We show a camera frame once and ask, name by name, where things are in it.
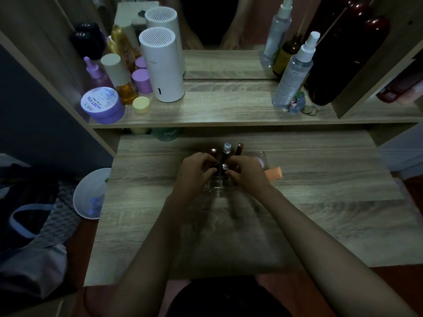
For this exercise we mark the person's right hand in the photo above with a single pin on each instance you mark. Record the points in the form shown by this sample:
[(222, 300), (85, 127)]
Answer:
[(251, 174)]

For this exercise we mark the person's left hand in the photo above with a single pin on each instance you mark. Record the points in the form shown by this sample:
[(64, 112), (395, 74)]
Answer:
[(193, 174)]

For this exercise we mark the clear acrylic makeup organizer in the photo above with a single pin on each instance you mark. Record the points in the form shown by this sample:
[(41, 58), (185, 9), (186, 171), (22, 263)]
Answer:
[(218, 185)]

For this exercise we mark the person's right forearm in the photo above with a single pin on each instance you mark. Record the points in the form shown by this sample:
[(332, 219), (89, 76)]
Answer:
[(324, 254)]

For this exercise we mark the person's left forearm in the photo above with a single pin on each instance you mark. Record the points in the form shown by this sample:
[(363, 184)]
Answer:
[(148, 260)]

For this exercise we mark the wooden desk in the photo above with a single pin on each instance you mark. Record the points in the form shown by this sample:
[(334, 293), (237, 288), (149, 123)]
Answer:
[(347, 227)]

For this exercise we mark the person's black shorts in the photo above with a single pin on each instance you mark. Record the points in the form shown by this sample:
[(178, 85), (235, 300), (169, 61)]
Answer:
[(228, 298)]

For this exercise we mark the pink round makeup sponge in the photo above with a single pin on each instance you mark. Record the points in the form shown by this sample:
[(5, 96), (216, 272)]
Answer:
[(261, 162)]

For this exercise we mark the orange makeup sponge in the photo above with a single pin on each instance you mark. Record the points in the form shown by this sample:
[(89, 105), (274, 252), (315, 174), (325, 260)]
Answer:
[(274, 173)]

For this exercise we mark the green jar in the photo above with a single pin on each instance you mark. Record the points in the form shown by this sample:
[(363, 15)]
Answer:
[(166, 134)]

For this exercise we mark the pale yellow container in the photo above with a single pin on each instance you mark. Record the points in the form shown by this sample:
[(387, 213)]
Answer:
[(138, 131)]

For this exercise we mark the wooden shelf unit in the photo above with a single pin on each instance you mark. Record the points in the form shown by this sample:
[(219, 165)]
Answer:
[(228, 105)]

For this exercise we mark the small blue figurine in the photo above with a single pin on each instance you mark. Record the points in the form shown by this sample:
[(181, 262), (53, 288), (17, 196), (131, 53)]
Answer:
[(296, 102)]

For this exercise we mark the small yellow jar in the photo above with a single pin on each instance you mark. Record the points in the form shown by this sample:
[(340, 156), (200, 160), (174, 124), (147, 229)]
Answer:
[(141, 104)]

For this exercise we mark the white trash bin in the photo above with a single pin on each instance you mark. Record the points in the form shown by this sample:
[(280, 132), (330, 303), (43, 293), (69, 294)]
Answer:
[(89, 194)]

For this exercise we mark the small purple-capped jar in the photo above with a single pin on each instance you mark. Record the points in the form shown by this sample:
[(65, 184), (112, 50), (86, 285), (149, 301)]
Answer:
[(142, 80)]

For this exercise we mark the clear spray bottle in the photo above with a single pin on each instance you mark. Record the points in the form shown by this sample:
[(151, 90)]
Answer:
[(294, 75)]

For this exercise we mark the white cylindrical humidifier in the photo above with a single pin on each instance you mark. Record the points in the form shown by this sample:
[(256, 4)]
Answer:
[(162, 67)]

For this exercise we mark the mirror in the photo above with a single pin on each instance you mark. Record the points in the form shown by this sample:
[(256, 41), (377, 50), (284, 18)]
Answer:
[(224, 64)]

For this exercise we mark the purple cream jar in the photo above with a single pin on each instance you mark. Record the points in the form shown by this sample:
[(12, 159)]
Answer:
[(101, 105)]

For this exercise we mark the amber bottle with beige cap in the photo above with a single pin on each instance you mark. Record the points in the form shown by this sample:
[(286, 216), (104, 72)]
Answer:
[(119, 77)]

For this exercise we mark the purple dropper bottle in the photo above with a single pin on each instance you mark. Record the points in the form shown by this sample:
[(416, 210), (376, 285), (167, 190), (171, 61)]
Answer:
[(96, 75)]

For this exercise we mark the large dark red bottle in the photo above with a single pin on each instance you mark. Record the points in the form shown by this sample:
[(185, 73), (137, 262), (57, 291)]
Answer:
[(347, 56)]

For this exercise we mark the dark red bottle lying flat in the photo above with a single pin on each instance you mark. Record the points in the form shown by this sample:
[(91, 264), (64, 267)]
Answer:
[(398, 90)]

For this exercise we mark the black glossy bottle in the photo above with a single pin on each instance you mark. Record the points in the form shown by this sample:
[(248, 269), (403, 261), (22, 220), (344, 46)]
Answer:
[(82, 45)]

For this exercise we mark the light wooden cabinet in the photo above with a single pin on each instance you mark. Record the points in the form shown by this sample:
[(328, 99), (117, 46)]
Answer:
[(33, 308)]

